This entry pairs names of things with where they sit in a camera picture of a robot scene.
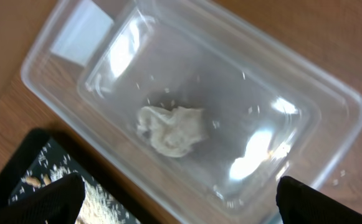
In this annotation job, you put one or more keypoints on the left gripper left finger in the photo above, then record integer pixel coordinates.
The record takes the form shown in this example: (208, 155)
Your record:
(59, 202)

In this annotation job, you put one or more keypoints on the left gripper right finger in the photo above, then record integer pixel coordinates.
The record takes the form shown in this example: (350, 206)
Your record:
(301, 204)

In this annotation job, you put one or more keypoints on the peanut and rice scraps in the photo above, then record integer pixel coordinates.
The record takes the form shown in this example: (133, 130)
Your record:
(52, 164)

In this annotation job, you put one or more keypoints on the white napkin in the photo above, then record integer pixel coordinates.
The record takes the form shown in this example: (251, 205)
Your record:
(172, 133)

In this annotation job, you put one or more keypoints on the black plastic tray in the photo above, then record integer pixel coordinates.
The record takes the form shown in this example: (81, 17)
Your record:
(28, 150)

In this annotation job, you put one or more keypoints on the clear plastic bin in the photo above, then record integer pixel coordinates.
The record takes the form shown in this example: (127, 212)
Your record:
(267, 111)

